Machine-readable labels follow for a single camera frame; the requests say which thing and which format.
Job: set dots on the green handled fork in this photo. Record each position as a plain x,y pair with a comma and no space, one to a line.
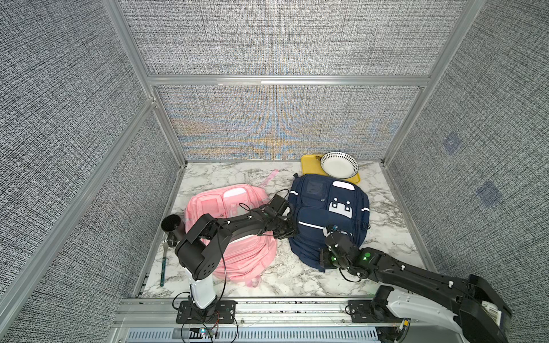
165,247

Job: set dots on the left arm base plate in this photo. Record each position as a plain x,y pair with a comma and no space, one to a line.
221,312

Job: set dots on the black cup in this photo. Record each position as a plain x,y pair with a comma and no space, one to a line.
174,227

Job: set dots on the yellow cutting board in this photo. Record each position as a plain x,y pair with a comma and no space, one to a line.
311,165

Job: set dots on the white bowl dotted rim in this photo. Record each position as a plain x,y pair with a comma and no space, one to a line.
339,165

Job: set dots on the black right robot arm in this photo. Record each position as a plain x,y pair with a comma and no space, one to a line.
469,307

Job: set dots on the aluminium mounting rail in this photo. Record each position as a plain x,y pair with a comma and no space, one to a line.
255,319

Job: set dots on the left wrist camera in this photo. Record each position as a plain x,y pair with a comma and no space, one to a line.
277,206

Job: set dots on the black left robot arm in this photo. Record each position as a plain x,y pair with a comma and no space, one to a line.
202,248

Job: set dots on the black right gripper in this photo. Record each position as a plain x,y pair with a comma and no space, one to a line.
323,251

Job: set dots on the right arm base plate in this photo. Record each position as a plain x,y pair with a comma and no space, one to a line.
366,311

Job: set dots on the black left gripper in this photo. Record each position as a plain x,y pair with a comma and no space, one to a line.
292,230

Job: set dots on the pink backpack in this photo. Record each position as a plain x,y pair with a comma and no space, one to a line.
244,259

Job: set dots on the navy blue backpack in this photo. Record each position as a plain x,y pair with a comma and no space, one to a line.
318,202

